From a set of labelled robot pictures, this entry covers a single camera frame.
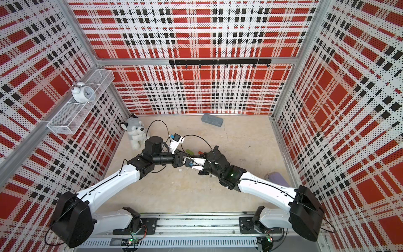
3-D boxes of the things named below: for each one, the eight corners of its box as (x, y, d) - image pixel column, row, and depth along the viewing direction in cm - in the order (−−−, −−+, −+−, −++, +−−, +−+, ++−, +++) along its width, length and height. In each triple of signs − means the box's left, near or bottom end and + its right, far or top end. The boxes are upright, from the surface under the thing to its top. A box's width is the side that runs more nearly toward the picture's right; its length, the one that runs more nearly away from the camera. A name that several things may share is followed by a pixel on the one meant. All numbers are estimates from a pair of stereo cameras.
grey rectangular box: (200, 121, 121) (200, 118, 119) (204, 115, 126) (204, 112, 123) (219, 128, 117) (219, 124, 114) (223, 122, 121) (223, 118, 118)
